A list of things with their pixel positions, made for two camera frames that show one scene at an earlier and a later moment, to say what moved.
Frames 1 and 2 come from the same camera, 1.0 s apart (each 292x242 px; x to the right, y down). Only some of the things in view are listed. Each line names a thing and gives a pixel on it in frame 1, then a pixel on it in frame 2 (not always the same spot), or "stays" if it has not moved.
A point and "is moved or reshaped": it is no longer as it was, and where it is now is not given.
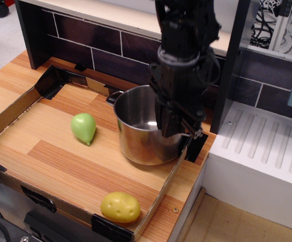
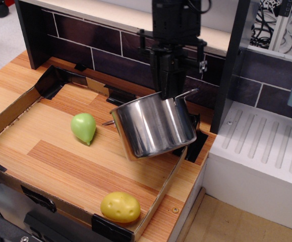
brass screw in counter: [175, 210] stays
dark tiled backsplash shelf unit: [114, 42] stays
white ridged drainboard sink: [259, 160] stays
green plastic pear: [83, 126] stays
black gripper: [180, 89] to [176, 24]
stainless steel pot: [141, 140] is moved or reshaped
